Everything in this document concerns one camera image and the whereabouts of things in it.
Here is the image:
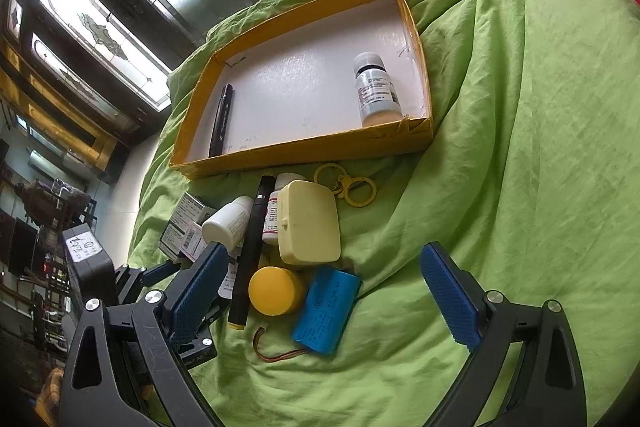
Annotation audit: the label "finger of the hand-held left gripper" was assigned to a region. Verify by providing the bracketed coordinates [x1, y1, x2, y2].
[197, 288, 235, 333]
[142, 259, 184, 289]

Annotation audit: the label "yellow wooden cabinet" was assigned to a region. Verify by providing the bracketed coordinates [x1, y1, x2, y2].
[0, 42, 121, 170]

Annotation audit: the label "dark screen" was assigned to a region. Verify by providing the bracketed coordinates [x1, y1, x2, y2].
[7, 217, 40, 278]

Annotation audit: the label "white air conditioner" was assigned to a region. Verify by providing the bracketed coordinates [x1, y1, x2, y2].
[27, 149, 66, 174]

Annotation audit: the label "white tube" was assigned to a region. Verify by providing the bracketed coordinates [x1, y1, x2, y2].
[217, 249, 246, 303]

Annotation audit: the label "black pen yellow tip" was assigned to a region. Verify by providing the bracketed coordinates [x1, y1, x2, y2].
[227, 175, 276, 330]

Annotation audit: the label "white carton with barcode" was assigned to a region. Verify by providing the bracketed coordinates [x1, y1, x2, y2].
[159, 222, 208, 263]

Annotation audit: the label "yellow cardboard box tray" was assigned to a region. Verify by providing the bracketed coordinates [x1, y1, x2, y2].
[169, 0, 434, 180]

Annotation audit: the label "white bottle red label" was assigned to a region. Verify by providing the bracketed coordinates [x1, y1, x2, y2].
[260, 172, 307, 247]

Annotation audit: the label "green blanket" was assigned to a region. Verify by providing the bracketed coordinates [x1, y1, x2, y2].
[122, 0, 640, 427]

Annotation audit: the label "blue battery pack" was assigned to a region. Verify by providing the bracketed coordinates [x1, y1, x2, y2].
[254, 268, 363, 364]

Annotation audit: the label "pale yellow plastic case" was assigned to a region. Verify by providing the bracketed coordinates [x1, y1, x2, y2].
[276, 179, 342, 265]

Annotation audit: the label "person's left forearm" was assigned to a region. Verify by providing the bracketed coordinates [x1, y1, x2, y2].
[36, 367, 65, 427]

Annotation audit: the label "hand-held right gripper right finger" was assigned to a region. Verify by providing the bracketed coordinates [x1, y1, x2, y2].
[419, 242, 587, 427]

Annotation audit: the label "clothes on rack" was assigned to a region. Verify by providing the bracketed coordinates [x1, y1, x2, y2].
[15, 179, 96, 228]

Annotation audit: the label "yellow key ring clasp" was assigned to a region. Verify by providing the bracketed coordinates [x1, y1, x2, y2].
[314, 162, 377, 209]

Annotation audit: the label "clear bottle grey cap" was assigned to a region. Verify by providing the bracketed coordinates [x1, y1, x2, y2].
[353, 51, 403, 128]

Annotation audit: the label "yellow round jar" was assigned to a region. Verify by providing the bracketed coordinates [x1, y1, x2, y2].
[248, 266, 307, 317]

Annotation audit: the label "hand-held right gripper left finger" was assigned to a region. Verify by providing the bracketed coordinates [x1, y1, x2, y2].
[59, 242, 230, 427]

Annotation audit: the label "plain white bottle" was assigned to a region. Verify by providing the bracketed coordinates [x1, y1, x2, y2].
[201, 195, 255, 250]

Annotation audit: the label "arched stained glass window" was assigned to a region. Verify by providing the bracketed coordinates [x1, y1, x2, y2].
[40, 0, 173, 110]

